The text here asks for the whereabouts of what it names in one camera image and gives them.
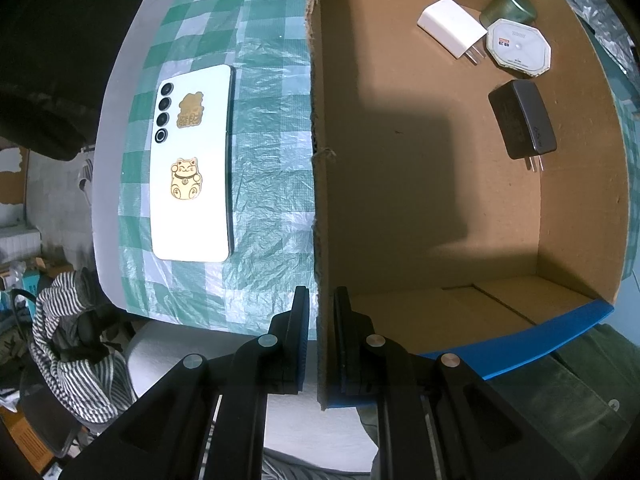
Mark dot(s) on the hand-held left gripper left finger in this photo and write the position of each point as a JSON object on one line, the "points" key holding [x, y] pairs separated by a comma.
{"points": [[300, 340]]}

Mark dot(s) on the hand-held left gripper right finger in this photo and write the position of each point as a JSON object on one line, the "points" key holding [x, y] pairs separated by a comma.
{"points": [[345, 340]]}

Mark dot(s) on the blue cardboard box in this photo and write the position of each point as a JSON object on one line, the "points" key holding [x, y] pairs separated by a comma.
{"points": [[425, 185]]}

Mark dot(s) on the black charger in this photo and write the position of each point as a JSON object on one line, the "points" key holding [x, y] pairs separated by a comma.
{"points": [[522, 115]]}

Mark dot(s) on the white charger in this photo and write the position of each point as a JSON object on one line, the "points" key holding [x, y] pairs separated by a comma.
{"points": [[450, 25]]}

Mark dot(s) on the white octagonal box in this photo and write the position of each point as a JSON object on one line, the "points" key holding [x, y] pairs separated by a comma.
{"points": [[517, 47]]}

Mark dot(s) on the round green metal tin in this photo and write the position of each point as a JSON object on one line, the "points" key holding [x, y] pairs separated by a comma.
{"points": [[510, 7]]}

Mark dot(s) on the large-check green plastic tablecloth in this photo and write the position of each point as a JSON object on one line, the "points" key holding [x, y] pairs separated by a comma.
{"points": [[270, 160]]}

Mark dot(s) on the white phone with gold stickers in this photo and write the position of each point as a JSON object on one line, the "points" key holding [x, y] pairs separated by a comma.
{"points": [[195, 160]]}

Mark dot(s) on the dark green bag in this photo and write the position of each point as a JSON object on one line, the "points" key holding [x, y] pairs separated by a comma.
{"points": [[565, 390]]}

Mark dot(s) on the striped cloth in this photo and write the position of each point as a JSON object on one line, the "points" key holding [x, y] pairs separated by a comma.
{"points": [[60, 305]]}

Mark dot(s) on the dark cloth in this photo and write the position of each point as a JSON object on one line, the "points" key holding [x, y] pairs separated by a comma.
{"points": [[60, 60]]}

